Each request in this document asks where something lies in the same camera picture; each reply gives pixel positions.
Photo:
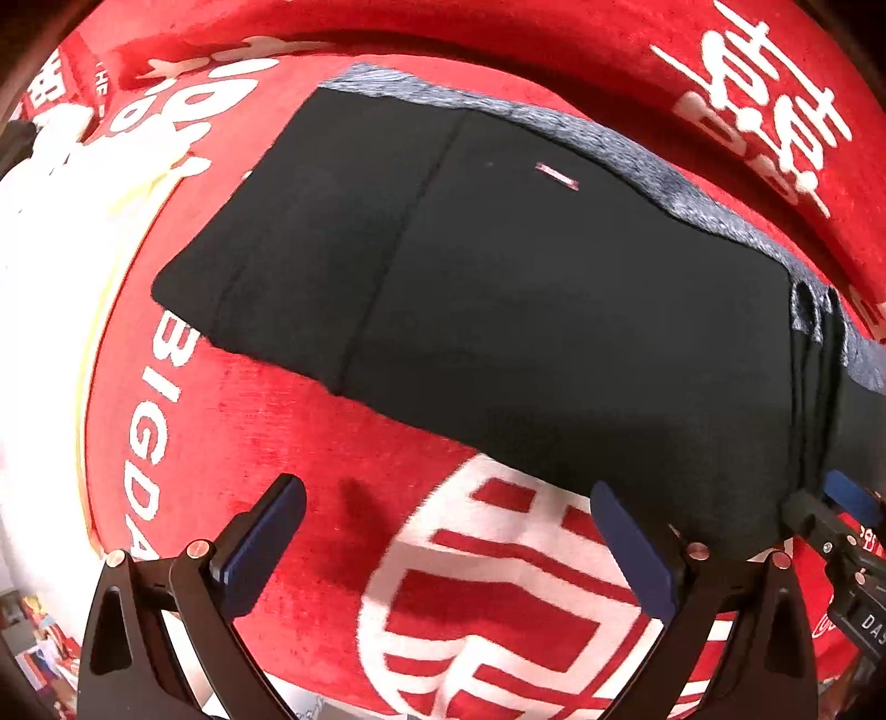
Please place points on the white crumpled cloth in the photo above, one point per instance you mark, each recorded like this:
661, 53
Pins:
62, 138

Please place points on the red printed blanket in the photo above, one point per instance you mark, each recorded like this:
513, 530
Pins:
311, 554

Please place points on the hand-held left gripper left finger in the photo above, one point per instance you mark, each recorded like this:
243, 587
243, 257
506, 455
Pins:
259, 547

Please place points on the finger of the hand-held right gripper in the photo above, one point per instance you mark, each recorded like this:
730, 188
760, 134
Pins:
851, 493
820, 519

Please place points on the black pants with grey sides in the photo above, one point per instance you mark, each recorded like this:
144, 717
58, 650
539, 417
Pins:
519, 311

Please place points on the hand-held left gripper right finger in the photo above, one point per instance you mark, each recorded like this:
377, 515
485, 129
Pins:
637, 561

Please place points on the colourful printed clutter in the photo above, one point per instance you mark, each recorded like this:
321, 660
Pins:
34, 637

